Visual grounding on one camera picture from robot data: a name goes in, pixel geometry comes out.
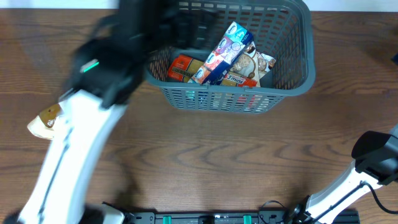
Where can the beige brown snack pouch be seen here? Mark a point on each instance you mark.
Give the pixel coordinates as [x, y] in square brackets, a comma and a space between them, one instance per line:
[46, 122]

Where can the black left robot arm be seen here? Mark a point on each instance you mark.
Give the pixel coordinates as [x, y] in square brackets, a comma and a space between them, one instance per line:
[106, 70]

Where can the Kleenex tissue multipack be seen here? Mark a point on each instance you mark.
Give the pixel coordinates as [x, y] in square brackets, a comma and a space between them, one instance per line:
[234, 42]

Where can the grey plastic basket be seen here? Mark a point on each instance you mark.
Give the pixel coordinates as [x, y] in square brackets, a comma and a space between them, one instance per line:
[281, 29]

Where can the red yellow packet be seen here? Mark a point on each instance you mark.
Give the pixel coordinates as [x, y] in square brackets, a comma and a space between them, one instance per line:
[184, 67]

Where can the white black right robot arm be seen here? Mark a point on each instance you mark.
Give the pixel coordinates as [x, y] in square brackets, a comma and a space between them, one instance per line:
[374, 165]

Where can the cookie snack pouch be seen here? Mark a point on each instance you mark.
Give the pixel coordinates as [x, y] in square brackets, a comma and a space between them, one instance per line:
[265, 64]
[247, 63]

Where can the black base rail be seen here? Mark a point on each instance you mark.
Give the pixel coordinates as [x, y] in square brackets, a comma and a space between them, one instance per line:
[272, 216]

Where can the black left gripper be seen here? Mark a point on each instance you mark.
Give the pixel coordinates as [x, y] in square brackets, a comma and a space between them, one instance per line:
[186, 38]

